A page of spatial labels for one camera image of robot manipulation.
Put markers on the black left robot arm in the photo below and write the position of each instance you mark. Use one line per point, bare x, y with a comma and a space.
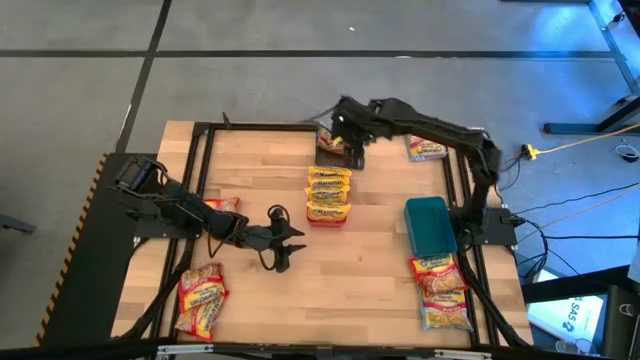
200, 220

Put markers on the silver frame bracket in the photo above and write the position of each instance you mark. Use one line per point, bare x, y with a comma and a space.
462, 354
185, 349

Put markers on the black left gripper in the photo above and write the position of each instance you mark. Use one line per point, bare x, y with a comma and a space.
265, 239

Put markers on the black neighbouring desk frame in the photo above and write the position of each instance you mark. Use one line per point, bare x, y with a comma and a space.
575, 129

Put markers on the black floor beam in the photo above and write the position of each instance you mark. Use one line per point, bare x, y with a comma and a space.
575, 285

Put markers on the black platform with hazard stripe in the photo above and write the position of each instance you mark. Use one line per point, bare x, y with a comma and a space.
85, 250

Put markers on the teal plastic bin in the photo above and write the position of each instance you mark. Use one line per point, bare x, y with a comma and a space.
430, 227

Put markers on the grey stand foot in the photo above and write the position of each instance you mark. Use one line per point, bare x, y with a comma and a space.
15, 224

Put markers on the black case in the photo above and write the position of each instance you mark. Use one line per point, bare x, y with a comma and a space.
620, 320

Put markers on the red beef ramen noodle pack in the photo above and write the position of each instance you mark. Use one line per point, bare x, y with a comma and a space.
225, 204
200, 289
200, 324
439, 275

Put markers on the black table frame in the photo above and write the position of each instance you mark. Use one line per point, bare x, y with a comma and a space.
265, 127

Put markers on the white printed sign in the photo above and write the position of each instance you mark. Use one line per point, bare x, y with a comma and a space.
570, 312

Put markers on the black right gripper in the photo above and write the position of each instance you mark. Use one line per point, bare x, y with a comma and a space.
357, 120

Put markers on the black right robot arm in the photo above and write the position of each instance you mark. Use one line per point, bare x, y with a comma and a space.
440, 132

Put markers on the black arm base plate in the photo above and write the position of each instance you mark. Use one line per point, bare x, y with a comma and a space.
497, 230
165, 231

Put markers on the yellow power plug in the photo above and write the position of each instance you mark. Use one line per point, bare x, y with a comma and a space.
530, 151

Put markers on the dark grey plastic bin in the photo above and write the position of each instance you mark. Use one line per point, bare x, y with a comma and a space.
330, 162

